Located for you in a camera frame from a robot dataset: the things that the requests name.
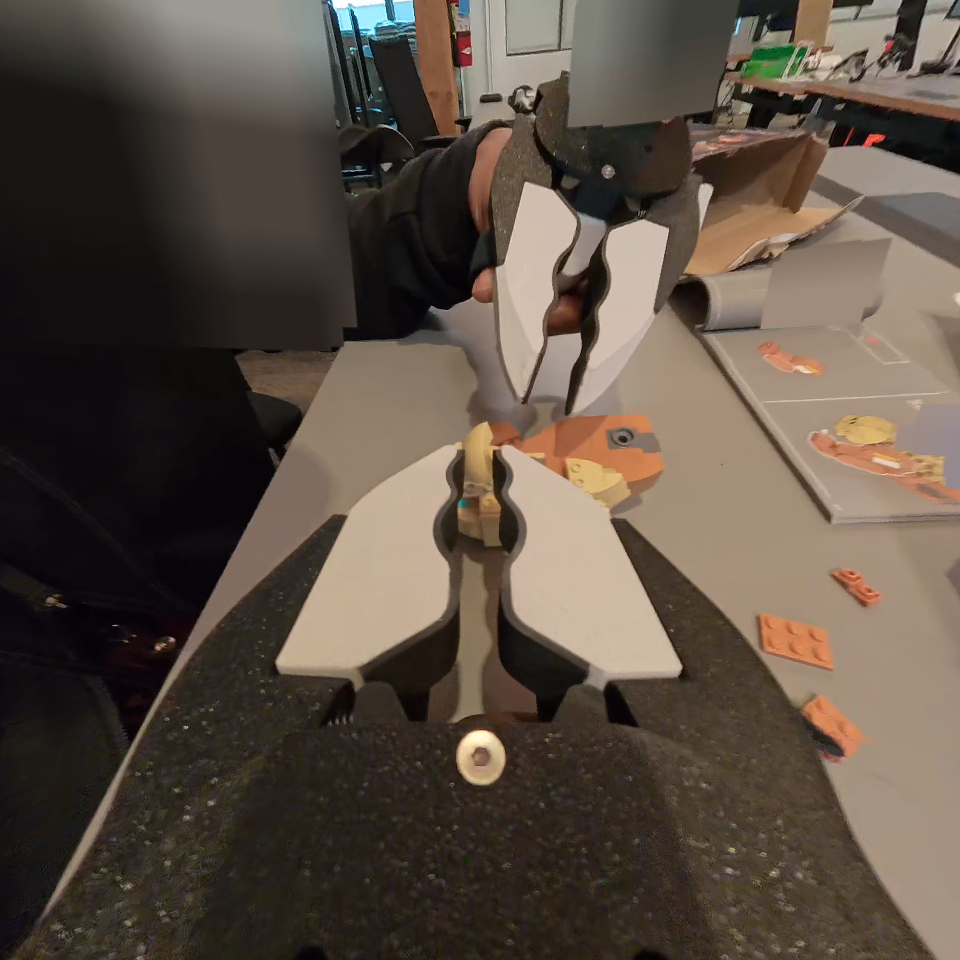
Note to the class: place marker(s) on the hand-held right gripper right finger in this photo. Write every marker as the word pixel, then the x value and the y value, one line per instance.
pixel 585 592

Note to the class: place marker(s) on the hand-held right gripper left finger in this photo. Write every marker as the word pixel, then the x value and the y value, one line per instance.
pixel 375 585

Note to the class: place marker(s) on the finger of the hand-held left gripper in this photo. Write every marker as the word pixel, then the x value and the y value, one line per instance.
pixel 532 270
pixel 630 292

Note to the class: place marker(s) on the tan and brown brick model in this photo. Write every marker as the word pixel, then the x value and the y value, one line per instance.
pixel 592 450

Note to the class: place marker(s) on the person's left forearm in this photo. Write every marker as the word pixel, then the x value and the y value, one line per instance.
pixel 412 225

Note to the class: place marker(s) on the grey desk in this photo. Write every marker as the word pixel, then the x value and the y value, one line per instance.
pixel 375 420

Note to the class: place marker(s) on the person's left hand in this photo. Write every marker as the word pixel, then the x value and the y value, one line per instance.
pixel 484 195

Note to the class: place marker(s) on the brown cardboard box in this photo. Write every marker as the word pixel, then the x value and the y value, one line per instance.
pixel 757 202

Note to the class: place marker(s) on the green box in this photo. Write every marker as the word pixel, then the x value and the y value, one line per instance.
pixel 772 61

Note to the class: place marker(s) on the black chair base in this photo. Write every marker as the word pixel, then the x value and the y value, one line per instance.
pixel 277 420

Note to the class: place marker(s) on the red fire extinguisher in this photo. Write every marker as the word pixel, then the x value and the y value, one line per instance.
pixel 463 37

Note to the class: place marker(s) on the reddish brown flat plate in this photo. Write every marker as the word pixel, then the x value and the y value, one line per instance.
pixel 795 641

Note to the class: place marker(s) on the grey instruction booklet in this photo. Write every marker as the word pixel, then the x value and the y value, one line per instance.
pixel 825 390

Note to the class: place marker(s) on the wooden pillar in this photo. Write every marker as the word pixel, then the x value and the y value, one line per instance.
pixel 435 60

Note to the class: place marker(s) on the black office chair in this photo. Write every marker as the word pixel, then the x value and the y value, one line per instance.
pixel 401 82

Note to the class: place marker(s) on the wooden table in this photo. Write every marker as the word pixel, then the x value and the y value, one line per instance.
pixel 862 94

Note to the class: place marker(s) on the small reddish brown plate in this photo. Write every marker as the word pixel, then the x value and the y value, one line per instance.
pixel 855 586

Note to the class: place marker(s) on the reddish brown square brick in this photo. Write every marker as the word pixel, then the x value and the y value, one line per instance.
pixel 832 724

